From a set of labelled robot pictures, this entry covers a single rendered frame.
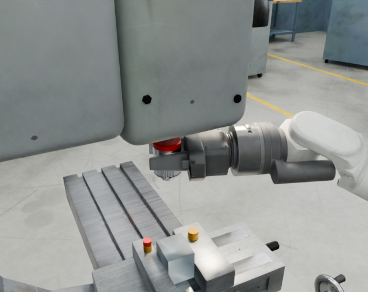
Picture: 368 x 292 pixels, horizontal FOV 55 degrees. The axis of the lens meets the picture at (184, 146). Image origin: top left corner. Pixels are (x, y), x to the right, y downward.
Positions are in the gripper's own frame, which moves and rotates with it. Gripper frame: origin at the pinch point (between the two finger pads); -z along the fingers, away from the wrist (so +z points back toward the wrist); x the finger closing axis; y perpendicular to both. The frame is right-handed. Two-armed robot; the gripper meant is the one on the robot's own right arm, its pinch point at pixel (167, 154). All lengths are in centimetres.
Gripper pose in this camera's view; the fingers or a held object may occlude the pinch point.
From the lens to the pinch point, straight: 58.6
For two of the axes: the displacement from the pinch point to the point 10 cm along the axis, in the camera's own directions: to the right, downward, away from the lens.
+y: 0.2, 8.9, 4.5
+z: 9.9, -0.6, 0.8
